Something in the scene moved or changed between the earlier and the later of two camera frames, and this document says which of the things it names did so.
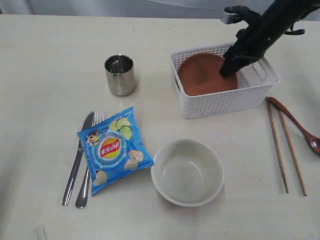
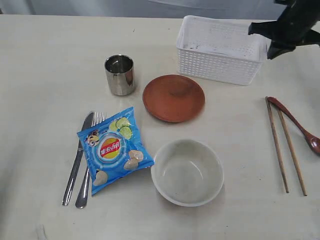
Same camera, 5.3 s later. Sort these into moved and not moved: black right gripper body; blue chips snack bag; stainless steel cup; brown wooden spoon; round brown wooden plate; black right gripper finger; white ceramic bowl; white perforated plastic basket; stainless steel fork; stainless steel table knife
Moved: black right gripper finger; white perforated plastic basket; round brown wooden plate; black right gripper body
Not moved: brown wooden spoon; stainless steel fork; white ceramic bowl; stainless steel table knife; blue chips snack bag; stainless steel cup
